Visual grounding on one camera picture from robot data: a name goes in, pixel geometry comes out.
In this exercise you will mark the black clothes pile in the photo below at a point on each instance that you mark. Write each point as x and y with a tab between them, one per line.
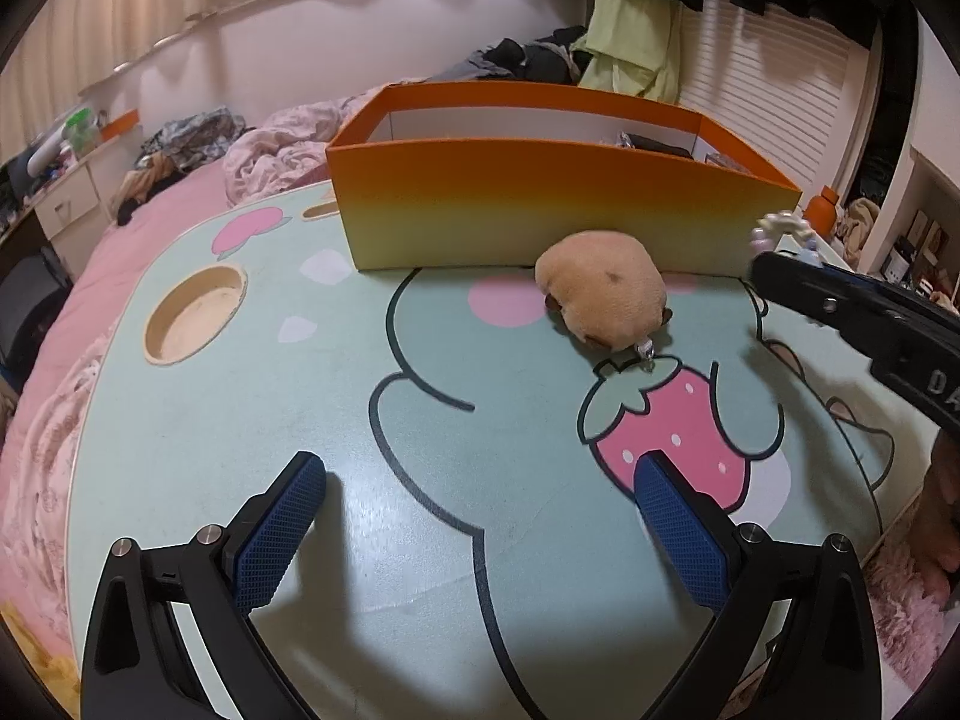
550	59

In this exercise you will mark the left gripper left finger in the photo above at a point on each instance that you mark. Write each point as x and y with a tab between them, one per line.
136	663

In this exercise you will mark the pink crumpled blanket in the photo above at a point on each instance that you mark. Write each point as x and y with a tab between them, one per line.
288	149

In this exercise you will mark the black satin lace garment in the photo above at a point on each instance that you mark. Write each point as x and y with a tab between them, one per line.
651	145

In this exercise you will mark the white bedside drawer cabinet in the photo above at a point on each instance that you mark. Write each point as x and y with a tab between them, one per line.
74	210

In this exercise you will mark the tan plush toy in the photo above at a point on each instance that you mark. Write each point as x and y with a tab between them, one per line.
606	289

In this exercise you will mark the patterned clothes on bed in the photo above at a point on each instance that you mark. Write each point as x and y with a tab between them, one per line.
195	141

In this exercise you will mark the light green hanging cloth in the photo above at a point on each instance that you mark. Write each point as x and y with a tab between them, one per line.
634	48

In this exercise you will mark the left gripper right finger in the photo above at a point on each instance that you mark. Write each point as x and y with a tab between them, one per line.
824	662

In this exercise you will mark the orange cardboard box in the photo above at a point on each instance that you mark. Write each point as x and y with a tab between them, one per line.
494	173

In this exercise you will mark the black suitcase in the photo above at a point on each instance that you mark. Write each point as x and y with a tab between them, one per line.
33	293

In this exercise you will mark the orange water bottle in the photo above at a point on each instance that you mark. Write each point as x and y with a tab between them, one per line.
820	212

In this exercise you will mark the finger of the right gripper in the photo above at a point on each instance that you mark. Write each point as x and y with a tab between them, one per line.
876	318

